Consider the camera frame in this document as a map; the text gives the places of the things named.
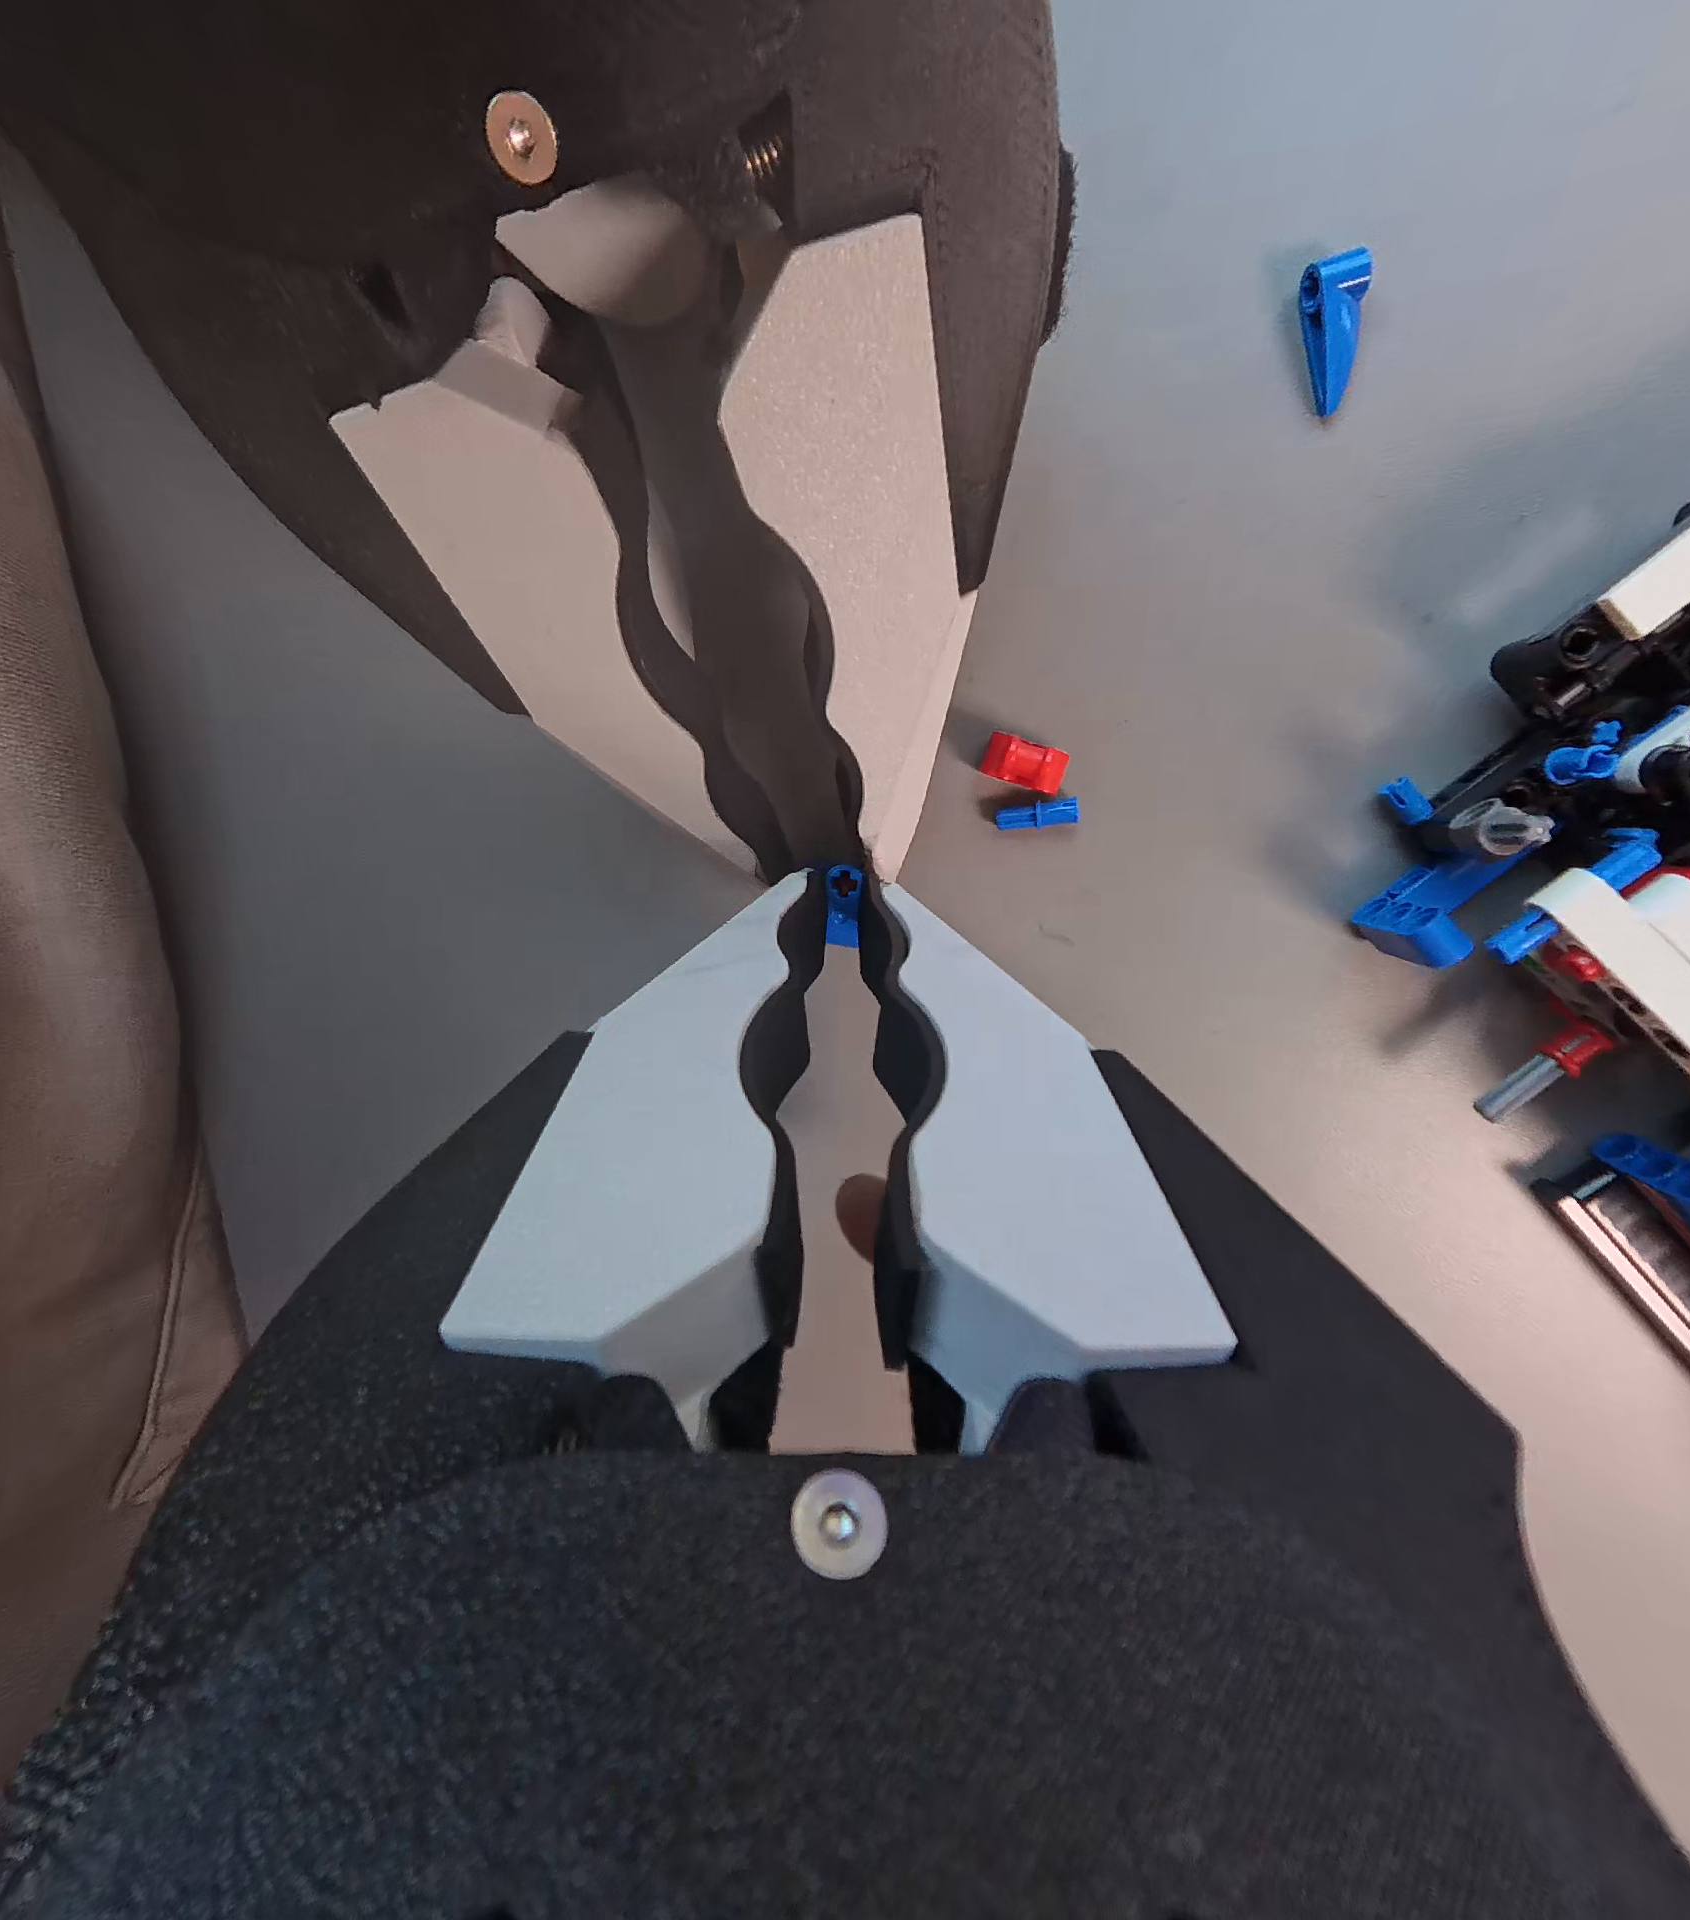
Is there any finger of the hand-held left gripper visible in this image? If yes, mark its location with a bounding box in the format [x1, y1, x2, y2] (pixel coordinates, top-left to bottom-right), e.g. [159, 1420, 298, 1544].
[330, 281, 793, 888]
[496, 168, 986, 888]

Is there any brown sofa cushion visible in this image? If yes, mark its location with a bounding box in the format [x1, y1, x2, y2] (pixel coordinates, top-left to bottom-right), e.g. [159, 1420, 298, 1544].
[0, 74, 253, 1907]

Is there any blue curved toy brick panel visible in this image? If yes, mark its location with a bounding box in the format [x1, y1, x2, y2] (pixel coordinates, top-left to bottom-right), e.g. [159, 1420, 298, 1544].
[1298, 245, 1376, 421]

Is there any booklet under model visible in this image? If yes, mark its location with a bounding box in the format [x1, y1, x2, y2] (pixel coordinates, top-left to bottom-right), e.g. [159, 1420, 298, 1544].
[1532, 1153, 1690, 1489]

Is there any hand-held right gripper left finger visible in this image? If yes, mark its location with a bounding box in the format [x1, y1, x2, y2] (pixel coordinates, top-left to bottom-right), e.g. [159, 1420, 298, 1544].
[438, 869, 807, 1454]

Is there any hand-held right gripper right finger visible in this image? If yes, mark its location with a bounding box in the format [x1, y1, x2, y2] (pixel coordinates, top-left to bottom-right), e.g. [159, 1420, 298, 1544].
[859, 881, 1239, 1458]

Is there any grey desk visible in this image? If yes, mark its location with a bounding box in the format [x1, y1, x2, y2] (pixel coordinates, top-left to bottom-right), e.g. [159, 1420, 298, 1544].
[0, 0, 1690, 1920]

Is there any toy brick car model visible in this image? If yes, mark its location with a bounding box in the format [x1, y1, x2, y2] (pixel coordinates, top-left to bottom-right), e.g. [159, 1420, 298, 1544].
[1345, 441, 1690, 1164]

